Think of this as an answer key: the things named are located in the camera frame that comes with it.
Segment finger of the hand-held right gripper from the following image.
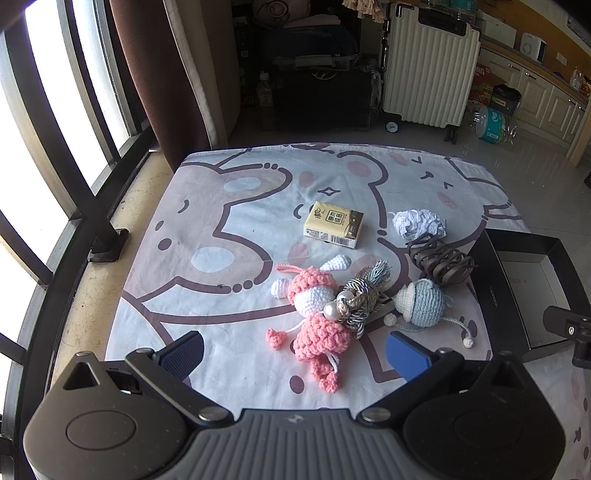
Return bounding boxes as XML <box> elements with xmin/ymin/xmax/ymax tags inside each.
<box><xmin>542</xmin><ymin>305</ymin><xmax>591</xmax><ymax>368</ymax></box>

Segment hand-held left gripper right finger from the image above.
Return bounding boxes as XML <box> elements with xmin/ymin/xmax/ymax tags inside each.
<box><xmin>358</xmin><ymin>331</ymin><xmax>533</xmax><ymax>424</ymax></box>

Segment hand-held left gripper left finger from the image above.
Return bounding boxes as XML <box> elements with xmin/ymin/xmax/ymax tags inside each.
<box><xmin>60</xmin><ymin>331</ymin><xmax>235</xmax><ymax>428</ymax></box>

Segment blue crochet doll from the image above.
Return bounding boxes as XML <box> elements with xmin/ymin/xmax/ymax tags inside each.
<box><xmin>383</xmin><ymin>278</ymin><xmax>477</xmax><ymax>350</ymax></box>

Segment grey gold tassel charm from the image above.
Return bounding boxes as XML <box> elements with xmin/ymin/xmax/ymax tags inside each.
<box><xmin>336</xmin><ymin>260</ymin><xmax>394</xmax><ymax>341</ymax></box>

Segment black cardboard box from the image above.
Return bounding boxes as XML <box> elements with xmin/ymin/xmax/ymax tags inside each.
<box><xmin>468</xmin><ymin>228</ymin><xmax>579</xmax><ymax>364</ymax></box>

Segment pink crochet doll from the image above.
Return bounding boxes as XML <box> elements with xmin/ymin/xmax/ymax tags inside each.
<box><xmin>265</xmin><ymin>253</ymin><xmax>352</xmax><ymax>396</ymax></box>

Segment brown hair claw clip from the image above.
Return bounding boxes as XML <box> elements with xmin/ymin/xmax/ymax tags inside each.
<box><xmin>406</xmin><ymin>233</ymin><xmax>476</xmax><ymax>289</ymax></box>

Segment white scrunchie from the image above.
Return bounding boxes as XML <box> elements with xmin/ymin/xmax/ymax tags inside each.
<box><xmin>392</xmin><ymin>209</ymin><xmax>448</xmax><ymax>241</ymax></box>

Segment printed cartoon blanket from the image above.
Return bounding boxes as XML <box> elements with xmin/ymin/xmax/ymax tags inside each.
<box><xmin>105</xmin><ymin>143</ymin><xmax>591</xmax><ymax>480</ymax></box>

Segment yellow tissue pack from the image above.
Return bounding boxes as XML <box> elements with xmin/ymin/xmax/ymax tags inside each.
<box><xmin>303</xmin><ymin>201</ymin><xmax>365</xmax><ymax>250</ymax></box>

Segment clear bottle blue label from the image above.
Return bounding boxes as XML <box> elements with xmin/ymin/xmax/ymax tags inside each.
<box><xmin>468</xmin><ymin>103</ymin><xmax>521</xmax><ymax>147</ymax></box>

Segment cream cabinets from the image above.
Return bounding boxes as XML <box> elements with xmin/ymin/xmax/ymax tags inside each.
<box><xmin>475</xmin><ymin>41</ymin><xmax>591</xmax><ymax>163</ymax></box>

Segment black trash bin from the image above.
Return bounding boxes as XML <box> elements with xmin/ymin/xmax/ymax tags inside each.
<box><xmin>489</xmin><ymin>84</ymin><xmax>523</xmax><ymax>117</ymax></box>

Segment black window railing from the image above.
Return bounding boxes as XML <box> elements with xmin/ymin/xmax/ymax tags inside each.
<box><xmin>0</xmin><ymin>0</ymin><xmax>155</xmax><ymax>446</ymax></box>

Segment red cardboard box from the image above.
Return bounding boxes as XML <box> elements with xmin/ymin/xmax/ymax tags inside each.
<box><xmin>468</xmin><ymin>59</ymin><xmax>496</xmax><ymax>108</ymax></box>

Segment brown drink bottle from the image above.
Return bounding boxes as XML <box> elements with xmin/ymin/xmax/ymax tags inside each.
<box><xmin>255</xmin><ymin>71</ymin><xmax>274</xmax><ymax>131</ymax></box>

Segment black suitcase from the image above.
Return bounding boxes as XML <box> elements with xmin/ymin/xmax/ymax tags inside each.
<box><xmin>233</xmin><ymin>18</ymin><xmax>385</xmax><ymax>133</ymax></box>

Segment white countertop appliance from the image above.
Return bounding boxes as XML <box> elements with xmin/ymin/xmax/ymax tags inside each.
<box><xmin>519</xmin><ymin>32</ymin><xmax>549</xmax><ymax>62</ymax></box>

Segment upright mattress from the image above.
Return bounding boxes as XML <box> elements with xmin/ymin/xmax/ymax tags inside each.
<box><xmin>163</xmin><ymin>0</ymin><xmax>243</xmax><ymax>151</ymax></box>

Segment brown curtain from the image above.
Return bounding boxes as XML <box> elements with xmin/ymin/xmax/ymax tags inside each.
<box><xmin>108</xmin><ymin>0</ymin><xmax>214</xmax><ymax>172</ymax></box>

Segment cream ribbed suitcase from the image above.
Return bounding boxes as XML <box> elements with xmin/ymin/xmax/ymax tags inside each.
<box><xmin>380</xmin><ymin>2</ymin><xmax>482</xmax><ymax>142</ymax></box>

